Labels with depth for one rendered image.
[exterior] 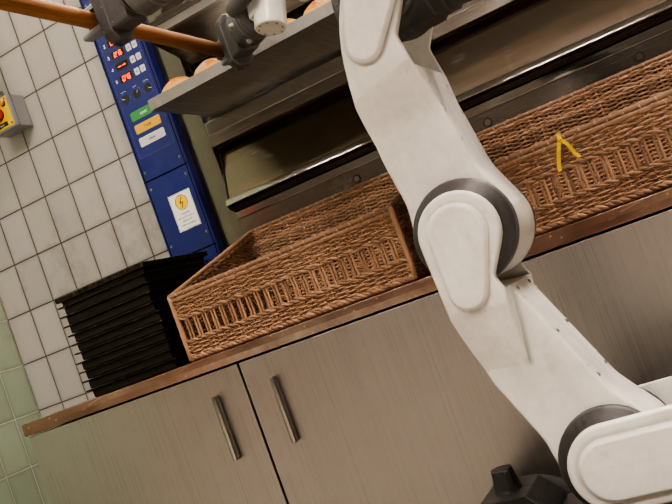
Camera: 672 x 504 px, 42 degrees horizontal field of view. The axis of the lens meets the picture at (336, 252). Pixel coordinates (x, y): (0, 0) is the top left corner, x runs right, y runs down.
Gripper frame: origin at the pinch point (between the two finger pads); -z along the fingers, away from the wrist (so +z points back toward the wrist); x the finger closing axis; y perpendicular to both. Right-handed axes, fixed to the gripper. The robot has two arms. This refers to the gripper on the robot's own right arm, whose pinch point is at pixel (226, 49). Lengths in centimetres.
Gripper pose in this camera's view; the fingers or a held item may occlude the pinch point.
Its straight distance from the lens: 198.8
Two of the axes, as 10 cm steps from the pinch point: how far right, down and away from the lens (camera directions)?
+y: -8.0, 2.8, -5.2
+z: 4.7, -2.3, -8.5
